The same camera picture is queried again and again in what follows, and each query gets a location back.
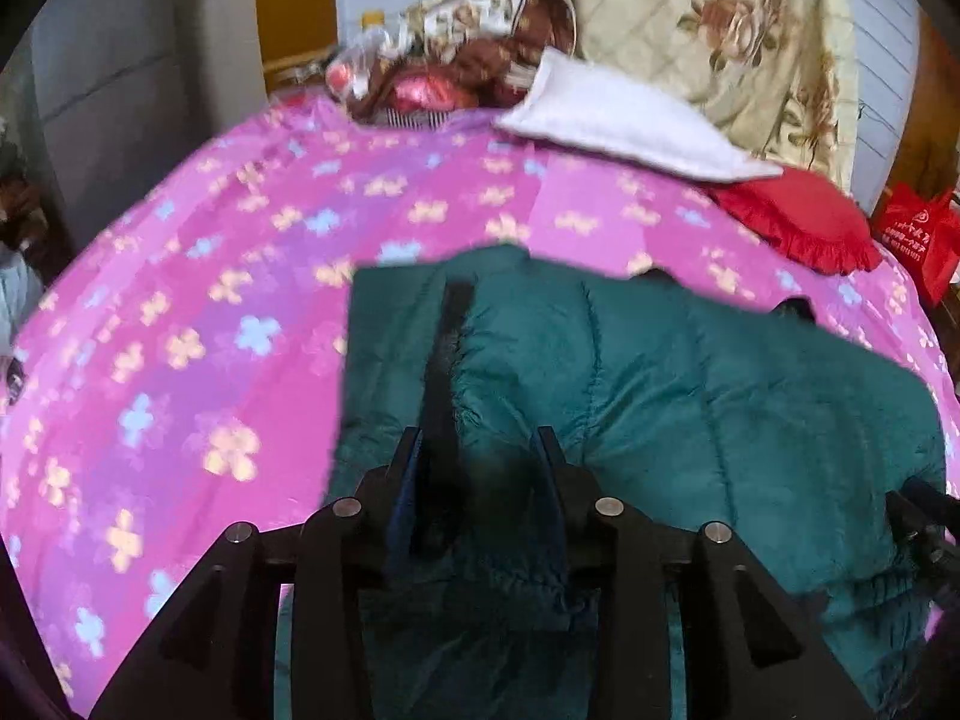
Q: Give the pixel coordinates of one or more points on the red frilled cushion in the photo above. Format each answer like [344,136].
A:
[802,217]

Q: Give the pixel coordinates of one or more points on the shiny pink bag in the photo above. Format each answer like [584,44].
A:
[424,94]

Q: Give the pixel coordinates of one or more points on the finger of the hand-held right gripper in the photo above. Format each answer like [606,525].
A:
[930,525]

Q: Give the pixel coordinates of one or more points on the red shopping bag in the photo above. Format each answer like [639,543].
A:
[919,240]

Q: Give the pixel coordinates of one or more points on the white pillow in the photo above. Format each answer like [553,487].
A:
[622,120]

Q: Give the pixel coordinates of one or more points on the green quilted jacket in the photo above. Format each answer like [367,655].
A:
[675,405]

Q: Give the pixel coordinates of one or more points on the yellow wooden board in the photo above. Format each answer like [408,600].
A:
[296,0]

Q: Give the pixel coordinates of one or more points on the pale blue cloth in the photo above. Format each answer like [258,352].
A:
[19,300]

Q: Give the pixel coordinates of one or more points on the grey cabinet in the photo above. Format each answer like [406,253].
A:
[112,52]

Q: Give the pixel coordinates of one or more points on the pink floral bedsheet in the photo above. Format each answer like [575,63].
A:
[225,277]

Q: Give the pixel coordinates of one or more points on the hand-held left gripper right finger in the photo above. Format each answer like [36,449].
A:
[556,517]

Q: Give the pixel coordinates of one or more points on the brown floral cloth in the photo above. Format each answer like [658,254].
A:
[487,60]

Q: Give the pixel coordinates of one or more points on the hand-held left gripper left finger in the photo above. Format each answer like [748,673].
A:
[401,517]

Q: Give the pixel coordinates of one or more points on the cream floral quilt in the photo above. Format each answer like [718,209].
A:
[712,15]

